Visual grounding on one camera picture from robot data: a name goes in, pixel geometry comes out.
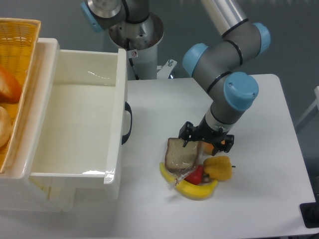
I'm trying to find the orange bread in basket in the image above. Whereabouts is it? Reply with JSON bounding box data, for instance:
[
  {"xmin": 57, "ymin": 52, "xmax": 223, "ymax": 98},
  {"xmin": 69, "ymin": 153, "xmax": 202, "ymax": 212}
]
[{"xmin": 0, "ymin": 65, "xmax": 22, "ymax": 104}]

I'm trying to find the yellow bell pepper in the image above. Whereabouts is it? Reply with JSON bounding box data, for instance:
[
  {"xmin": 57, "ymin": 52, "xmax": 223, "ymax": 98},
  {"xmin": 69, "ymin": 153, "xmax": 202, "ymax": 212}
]
[{"xmin": 203, "ymin": 156, "xmax": 233, "ymax": 181}]

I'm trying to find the black device at edge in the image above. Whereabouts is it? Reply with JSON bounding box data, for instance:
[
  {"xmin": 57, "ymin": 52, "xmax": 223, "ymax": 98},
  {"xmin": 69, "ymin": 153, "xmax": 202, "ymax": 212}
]
[{"xmin": 300, "ymin": 202, "xmax": 319, "ymax": 229}]

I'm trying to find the white mounting bracket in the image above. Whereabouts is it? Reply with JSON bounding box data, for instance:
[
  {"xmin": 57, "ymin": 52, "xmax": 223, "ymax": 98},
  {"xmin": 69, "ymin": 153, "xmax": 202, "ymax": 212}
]
[{"xmin": 157, "ymin": 59, "xmax": 177, "ymax": 79}]

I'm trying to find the white open drawer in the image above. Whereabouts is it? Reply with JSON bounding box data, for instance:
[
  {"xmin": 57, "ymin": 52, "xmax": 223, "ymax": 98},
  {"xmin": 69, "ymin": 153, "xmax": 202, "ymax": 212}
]
[{"xmin": 31, "ymin": 49, "xmax": 128, "ymax": 200}]

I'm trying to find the white frame at right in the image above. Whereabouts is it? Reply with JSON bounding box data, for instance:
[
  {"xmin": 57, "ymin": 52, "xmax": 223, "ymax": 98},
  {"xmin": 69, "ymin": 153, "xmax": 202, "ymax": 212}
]
[{"xmin": 295, "ymin": 86, "xmax": 319, "ymax": 133}]

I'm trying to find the pale bun in basket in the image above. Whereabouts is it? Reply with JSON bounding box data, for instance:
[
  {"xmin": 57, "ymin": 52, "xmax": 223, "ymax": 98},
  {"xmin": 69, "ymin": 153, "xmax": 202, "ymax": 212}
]
[{"xmin": 0, "ymin": 107, "xmax": 12, "ymax": 147}]

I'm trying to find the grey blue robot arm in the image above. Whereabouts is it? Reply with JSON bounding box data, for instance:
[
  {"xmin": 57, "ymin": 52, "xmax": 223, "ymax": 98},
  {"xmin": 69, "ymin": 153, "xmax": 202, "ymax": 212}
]
[{"xmin": 81, "ymin": 0, "xmax": 271, "ymax": 155}]

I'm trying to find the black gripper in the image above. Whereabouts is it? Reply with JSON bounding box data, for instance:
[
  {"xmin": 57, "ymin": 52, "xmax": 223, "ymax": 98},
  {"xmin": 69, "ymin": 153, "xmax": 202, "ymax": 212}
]
[{"xmin": 178, "ymin": 118, "xmax": 234, "ymax": 155}]

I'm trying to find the brown toast slice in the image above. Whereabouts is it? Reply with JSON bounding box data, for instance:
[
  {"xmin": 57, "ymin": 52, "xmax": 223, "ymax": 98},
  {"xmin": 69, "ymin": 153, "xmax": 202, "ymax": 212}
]
[{"xmin": 164, "ymin": 138, "xmax": 203, "ymax": 189}]

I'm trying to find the yellow banana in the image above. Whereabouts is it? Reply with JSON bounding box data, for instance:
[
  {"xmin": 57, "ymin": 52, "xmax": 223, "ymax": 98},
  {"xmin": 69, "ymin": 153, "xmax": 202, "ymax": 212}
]
[{"xmin": 159, "ymin": 162, "xmax": 218, "ymax": 200}]

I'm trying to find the orange bread roll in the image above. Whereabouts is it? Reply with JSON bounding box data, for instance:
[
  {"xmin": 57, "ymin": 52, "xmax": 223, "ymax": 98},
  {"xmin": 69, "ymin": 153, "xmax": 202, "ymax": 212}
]
[{"xmin": 202, "ymin": 140, "xmax": 225, "ymax": 156}]

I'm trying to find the white drawer cabinet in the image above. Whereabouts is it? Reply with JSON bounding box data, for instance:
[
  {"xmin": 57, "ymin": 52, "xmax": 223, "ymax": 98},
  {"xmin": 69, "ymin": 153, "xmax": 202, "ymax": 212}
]
[{"xmin": 0, "ymin": 38, "xmax": 76, "ymax": 212}]

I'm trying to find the yellow woven basket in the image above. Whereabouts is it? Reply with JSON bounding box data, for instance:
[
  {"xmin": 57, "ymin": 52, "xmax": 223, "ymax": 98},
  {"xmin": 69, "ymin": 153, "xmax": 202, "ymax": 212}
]
[{"xmin": 0, "ymin": 18, "xmax": 41, "ymax": 174}]

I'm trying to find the red bell pepper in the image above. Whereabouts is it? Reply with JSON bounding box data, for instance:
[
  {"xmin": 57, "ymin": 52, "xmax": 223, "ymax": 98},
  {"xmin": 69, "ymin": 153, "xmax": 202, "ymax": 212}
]
[{"xmin": 185, "ymin": 164, "xmax": 210, "ymax": 185}]

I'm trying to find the black drawer handle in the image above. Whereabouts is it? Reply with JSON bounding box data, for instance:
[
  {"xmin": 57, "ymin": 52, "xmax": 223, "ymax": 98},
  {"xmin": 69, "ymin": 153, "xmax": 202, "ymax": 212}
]
[{"xmin": 122, "ymin": 102, "xmax": 133, "ymax": 145}]

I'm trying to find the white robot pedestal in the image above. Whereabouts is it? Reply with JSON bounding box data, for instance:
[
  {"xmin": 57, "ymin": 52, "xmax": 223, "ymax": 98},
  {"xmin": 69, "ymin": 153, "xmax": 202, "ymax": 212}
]
[{"xmin": 109, "ymin": 12, "xmax": 164, "ymax": 80}]

